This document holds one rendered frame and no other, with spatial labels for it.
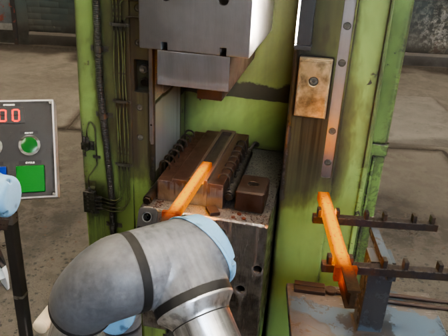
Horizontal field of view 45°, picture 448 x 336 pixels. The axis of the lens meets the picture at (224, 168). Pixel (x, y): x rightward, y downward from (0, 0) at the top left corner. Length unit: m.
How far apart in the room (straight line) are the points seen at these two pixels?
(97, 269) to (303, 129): 0.99
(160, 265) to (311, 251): 1.09
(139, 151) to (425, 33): 6.38
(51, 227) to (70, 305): 2.58
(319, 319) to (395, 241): 1.97
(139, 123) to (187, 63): 0.34
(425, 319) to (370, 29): 0.78
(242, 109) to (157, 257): 1.29
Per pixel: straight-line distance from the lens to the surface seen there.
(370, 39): 1.53
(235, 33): 1.40
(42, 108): 1.61
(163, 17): 1.45
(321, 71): 1.52
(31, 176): 1.58
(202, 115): 2.00
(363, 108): 1.57
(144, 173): 1.77
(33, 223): 3.39
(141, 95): 1.68
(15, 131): 1.61
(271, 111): 1.95
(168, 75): 1.47
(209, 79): 1.44
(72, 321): 0.77
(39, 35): 7.89
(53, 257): 3.05
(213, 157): 1.73
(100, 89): 1.70
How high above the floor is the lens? 1.69
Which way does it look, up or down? 25 degrees down
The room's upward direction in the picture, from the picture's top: 3 degrees clockwise
